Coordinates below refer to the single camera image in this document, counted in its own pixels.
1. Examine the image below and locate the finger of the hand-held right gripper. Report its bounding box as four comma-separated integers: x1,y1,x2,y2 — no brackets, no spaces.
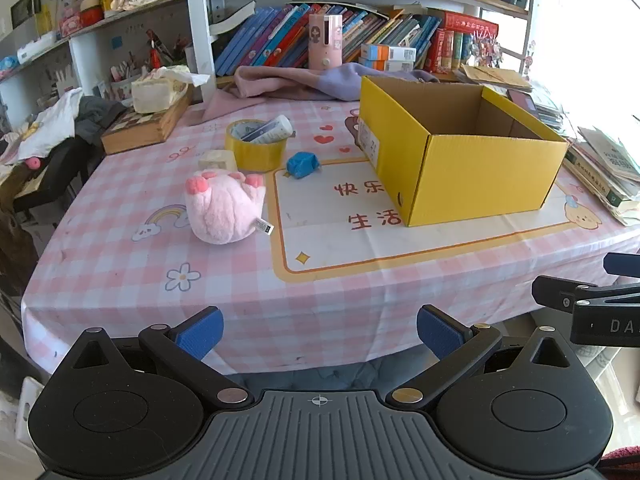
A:
531,275,640,315
603,252,640,277

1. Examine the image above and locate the yellow cardboard box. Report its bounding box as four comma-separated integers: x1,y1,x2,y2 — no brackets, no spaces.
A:
359,76,570,228

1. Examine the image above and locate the dark smartphone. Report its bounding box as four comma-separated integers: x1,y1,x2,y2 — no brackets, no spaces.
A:
507,89,538,111

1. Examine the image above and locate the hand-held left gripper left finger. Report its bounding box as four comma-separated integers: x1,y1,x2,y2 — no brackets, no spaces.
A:
65,306,255,408

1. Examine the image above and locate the white bookshelf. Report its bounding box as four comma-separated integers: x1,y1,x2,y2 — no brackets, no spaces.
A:
185,0,537,92

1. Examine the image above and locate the stack of books and papers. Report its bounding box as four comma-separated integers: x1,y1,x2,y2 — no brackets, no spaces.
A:
530,80,640,227

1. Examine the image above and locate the row of blue books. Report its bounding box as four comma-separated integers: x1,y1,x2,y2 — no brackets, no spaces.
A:
215,4,443,68

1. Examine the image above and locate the wooden box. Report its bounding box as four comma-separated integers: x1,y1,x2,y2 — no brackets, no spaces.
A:
101,91,194,155

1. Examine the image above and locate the pink cylindrical device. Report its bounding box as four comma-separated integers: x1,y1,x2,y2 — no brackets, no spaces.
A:
308,13,344,71

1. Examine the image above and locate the stack of brown envelopes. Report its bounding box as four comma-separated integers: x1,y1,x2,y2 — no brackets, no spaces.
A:
457,62,533,92

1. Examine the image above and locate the pink plush toy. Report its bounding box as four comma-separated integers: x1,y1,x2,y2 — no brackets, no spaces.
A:
185,170,276,246

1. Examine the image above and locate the dark grey garment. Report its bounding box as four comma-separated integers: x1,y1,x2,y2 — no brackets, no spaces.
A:
75,95,129,146

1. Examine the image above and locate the pink and purple cloth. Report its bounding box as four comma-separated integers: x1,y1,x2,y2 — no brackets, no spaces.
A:
202,64,441,122

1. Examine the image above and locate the row of red books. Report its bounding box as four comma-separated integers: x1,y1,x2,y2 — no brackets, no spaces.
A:
425,10,501,73

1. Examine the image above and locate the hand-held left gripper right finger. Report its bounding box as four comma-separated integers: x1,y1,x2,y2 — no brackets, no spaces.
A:
386,305,577,408

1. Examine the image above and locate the cream square eraser block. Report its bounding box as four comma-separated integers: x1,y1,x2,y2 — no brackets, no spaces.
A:
198,149,238,173

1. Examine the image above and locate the white squeeze tube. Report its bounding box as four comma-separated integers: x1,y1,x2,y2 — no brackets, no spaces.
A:
240,114,294,145

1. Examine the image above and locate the yellow tape roll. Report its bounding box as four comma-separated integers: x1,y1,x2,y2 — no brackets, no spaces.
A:
225,119,289,172

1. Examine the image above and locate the white side shelf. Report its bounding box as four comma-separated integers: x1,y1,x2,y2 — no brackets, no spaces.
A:
0,0,189,111

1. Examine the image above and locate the orange and white small box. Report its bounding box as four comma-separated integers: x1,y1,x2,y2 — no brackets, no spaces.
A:
358,58,415,72
361,44,417,61

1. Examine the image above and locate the white garment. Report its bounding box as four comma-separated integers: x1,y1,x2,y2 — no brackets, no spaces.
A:
17,87,84,161

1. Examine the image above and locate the cream tissue pack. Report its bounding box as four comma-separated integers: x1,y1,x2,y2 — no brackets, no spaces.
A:
131,65,211,114

